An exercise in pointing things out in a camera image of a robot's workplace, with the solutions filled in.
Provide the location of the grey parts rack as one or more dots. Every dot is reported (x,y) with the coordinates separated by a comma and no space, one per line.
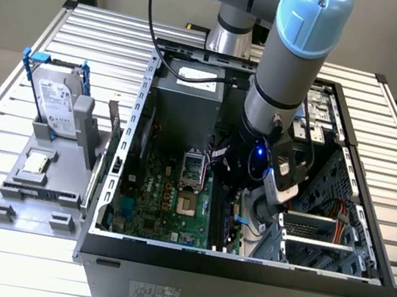
(62,178)

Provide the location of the grey power supply unit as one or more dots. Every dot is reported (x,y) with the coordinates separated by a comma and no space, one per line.
(185,115)

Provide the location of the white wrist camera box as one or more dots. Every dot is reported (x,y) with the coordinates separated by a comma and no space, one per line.
(283,192)

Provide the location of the dark RAM stick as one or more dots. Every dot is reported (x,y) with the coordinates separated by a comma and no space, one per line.
(48,193)

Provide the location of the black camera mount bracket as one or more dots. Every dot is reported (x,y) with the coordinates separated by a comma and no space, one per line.
(286,152)

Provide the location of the yellow black clamp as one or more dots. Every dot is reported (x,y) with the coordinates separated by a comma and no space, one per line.
(191,26)

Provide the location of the silver CPU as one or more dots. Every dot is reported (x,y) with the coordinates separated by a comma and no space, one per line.
(36,163)

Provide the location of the blue chipset heatsink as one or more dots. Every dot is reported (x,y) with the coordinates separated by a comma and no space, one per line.
(126,208)

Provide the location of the black open PC case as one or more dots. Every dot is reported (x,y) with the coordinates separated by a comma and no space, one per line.
(198,283)

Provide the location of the green graphics card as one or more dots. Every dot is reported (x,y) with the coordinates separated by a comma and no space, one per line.
(113,149)

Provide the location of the hard disk in blue carrier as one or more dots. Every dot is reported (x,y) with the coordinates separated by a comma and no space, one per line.
(55,100)

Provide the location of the green motherboard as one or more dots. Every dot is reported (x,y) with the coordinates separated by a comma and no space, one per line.
(188,227)

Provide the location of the grey disk bay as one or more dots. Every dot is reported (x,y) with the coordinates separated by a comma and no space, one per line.
(318,231)

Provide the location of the CPU socket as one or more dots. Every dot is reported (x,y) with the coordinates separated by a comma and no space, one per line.
(187,204)

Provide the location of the silver drive bay cage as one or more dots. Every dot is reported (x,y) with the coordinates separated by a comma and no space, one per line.
(321,108)

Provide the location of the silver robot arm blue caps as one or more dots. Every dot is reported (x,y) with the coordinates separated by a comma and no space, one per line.
(288,76)

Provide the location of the black case fan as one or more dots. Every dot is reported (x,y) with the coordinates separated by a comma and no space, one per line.
(144,139)

